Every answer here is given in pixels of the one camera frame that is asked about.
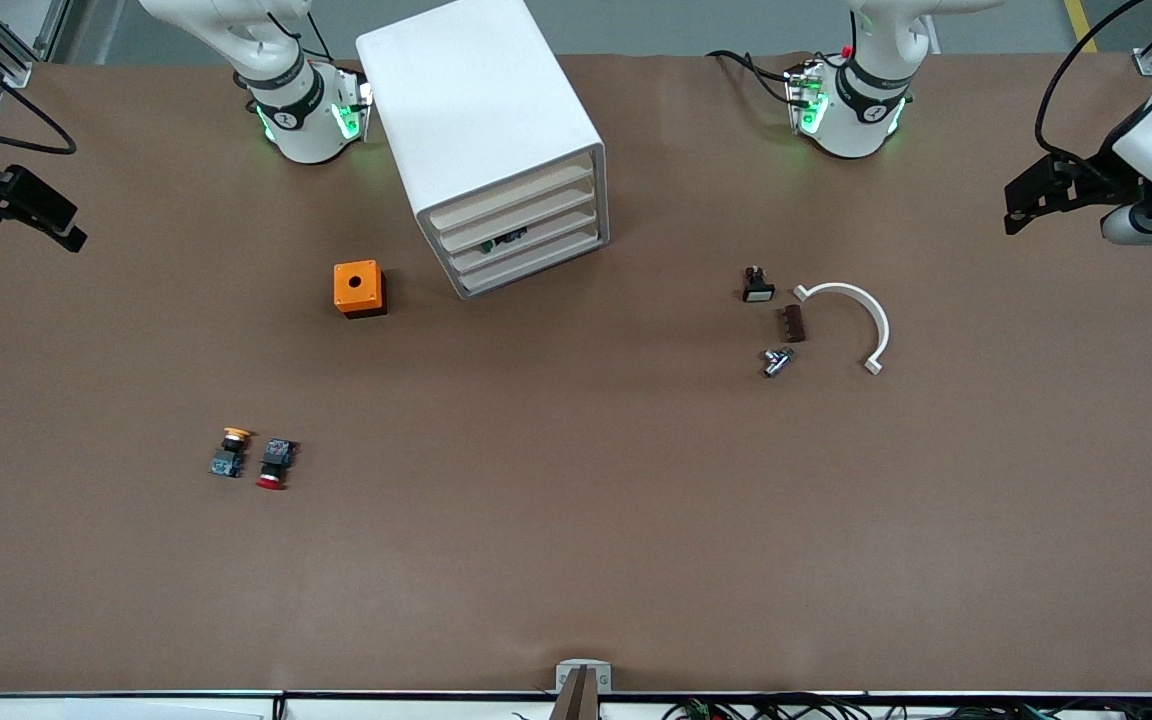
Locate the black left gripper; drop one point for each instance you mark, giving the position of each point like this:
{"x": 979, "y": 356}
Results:
{"x": 1094, "y": 181}

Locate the white plastic drawer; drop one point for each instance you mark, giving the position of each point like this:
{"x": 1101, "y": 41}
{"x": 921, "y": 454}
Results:
{"x": 531, "y": 188}
{"x": 546, "y": 228}
{"x": 547, "y": 251}
{"x": 536, "y": 209}

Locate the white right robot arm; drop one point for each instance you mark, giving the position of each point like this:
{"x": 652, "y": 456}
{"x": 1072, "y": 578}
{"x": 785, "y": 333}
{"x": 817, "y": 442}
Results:
{"x": 301, "y": 120}

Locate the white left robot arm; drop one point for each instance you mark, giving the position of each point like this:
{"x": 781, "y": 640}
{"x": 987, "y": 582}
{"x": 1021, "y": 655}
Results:
{"x": 861, "y": 120}

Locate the small black white-capped button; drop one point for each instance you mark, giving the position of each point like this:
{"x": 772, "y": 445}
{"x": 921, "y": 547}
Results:
{"x": 757, "y": 288}

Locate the yellow mushroom push button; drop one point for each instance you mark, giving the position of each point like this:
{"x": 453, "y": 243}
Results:
{"x": 229, "y": 458}

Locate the red mushroom push button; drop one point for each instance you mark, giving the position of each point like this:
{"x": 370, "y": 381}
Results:
{"x": 275, "y": 462}

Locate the white drawer cabinet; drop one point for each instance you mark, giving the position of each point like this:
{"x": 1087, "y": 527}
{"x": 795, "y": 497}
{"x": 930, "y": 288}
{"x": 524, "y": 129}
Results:
{"x": 476, "y": 110}

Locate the white curved plastic arc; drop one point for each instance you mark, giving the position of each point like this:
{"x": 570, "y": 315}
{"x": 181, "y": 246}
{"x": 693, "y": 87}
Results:
{"x": 872, "y": 306}

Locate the brown rectangular block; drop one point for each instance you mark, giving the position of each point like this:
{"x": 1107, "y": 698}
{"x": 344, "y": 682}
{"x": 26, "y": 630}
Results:
{"x": 794, "y": 324}

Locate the small silver metal fitting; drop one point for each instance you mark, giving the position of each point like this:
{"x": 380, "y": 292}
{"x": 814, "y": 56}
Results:
{"x": 777, "y": 361}

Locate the orange box with hole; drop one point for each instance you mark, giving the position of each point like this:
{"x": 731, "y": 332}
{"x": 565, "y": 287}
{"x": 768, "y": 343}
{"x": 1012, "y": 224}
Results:
{"x": 356, "y": 290}

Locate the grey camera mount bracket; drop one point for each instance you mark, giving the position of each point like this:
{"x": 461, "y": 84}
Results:
{"x": 583, "y": 680}

